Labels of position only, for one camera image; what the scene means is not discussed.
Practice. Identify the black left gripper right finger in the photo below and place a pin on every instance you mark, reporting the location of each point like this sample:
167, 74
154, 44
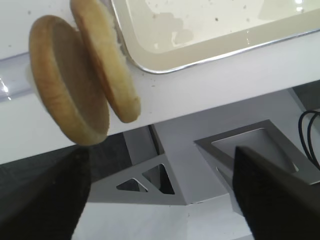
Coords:
275, 204

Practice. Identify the pale bottom bun slice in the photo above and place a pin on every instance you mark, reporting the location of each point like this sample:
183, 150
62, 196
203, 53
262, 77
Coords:
97, 29

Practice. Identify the silver metal tray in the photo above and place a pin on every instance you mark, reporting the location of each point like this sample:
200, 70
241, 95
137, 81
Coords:
164, 36

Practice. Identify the brown bottom bun slice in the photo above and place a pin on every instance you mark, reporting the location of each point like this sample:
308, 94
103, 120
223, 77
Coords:
67, 82

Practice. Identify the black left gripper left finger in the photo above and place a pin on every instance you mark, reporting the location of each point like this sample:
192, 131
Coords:
50, 206

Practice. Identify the grey metal table frame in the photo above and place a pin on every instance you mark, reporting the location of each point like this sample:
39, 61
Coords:
189, 159

